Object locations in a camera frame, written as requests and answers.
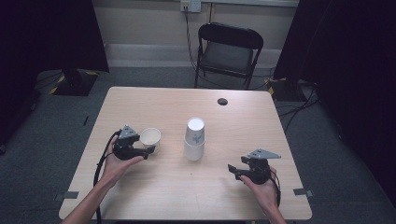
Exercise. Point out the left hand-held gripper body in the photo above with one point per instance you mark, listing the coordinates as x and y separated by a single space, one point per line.
124 149

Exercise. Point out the black round table grommet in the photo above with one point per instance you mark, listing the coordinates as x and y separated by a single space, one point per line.
222 101

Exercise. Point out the black stand base striped tape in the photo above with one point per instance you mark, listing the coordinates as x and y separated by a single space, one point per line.
74 83
281 90

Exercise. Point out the black curtain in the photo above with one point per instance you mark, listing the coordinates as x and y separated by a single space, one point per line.
351 77

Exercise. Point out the white wall socket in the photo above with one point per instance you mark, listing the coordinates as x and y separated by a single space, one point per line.
190 5

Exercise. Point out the small black floor object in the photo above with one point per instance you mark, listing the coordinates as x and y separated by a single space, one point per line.
85 120

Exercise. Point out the black folding chair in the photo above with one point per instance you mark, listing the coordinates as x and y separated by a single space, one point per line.
229 53

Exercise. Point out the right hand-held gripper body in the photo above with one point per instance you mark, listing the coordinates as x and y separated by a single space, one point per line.
260 169

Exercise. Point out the white paper cup blue print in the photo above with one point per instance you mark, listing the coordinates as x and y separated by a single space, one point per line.
195 130

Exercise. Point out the person's left hand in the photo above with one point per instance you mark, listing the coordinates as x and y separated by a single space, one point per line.
115 169

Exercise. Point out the person's right hand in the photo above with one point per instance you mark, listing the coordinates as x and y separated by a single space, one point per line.
264 194

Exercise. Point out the plain white paper cup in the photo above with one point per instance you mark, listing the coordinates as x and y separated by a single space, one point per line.
150 137

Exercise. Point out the grey tape strip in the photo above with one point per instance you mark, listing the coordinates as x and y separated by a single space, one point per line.
302 192
67 195

